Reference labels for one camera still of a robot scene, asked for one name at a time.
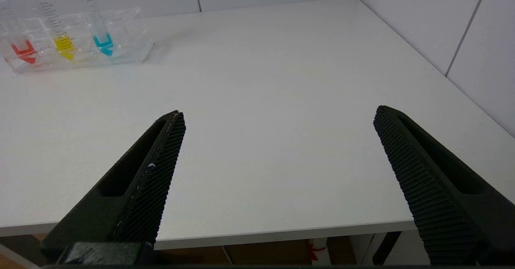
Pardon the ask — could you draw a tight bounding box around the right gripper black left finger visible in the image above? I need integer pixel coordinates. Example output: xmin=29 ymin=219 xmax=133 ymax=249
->
xmin=40 ymin=110 xmax=186 ymax=265

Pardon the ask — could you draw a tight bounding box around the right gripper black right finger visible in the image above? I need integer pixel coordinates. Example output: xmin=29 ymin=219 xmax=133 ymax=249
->
xmin=373 ymin=106 xmax=515 ymax=265

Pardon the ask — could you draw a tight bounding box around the test tube with yellow pigment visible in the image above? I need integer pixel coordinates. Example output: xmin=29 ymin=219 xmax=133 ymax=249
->
xmin=26 ymin=0 xmax=77 ymax=61

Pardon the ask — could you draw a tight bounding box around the test tube with blue pigment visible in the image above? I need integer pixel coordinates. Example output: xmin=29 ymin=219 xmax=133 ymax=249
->
xmin=70 ymin=0 xmax=115 ymax=57

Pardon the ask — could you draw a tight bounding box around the clear plastic test tube rack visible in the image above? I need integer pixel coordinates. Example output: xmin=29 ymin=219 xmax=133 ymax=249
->
xmin=0 ymin=7 xmax=154 ymax=74

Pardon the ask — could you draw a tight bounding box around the test tube with red pigment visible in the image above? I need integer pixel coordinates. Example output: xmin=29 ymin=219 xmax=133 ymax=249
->
xmin=0 ymin=0 xmax=39 ymax=65

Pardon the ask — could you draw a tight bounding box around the black table leg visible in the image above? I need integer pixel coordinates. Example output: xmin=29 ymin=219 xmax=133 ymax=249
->
xmin=372 ymin=232 xmax=403 ymax=265

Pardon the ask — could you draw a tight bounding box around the white item with red ribbon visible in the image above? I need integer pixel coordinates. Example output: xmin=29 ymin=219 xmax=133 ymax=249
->
xmin=308 ymin=238 xmax=333 ymax=265

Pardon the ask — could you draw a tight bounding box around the brown cardboard box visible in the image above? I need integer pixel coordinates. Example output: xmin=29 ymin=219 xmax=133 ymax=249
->
xmin=159 ymin=240 xmax=311 ymax=265

